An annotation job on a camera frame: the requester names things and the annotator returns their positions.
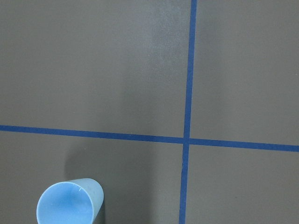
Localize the brown paper table mat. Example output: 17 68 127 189
0 0 299 224

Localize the light blue plastic cup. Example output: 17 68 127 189
36 178 104 224

